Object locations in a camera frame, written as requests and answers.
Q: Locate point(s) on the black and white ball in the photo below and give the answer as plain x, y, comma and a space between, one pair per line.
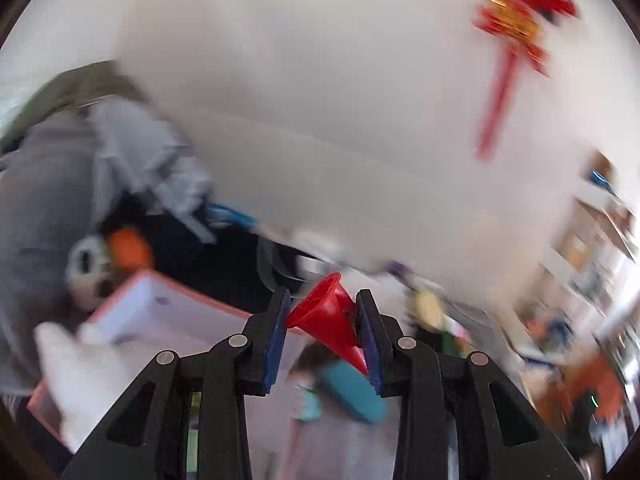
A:
85, 265

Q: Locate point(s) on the olive cloth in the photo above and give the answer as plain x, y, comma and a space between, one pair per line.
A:
75, 85

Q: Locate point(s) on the pale lilac grey cloth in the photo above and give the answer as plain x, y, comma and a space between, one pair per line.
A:
150, 160

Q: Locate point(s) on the red plastic cone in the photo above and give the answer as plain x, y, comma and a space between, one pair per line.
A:
330, 315

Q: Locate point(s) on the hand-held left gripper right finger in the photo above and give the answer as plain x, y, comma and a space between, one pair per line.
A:
370, 340

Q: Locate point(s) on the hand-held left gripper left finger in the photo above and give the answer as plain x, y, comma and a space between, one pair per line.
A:
277, 330

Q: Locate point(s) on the dark cloth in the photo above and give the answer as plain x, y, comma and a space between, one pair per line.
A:
200, 265

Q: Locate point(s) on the red hanging ornament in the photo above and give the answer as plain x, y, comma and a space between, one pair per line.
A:
510, 20

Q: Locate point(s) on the pink box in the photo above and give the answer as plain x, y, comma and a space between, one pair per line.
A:
165, 310

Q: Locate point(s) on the wooden shelf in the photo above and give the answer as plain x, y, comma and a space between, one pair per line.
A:
590, 260

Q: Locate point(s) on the orange blurred object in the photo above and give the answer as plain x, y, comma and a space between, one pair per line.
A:
130, 250

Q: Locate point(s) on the orange cabinet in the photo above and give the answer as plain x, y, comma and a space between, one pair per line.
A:
595, 385

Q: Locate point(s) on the teal blurred object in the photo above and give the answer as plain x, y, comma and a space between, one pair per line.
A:
350, 390

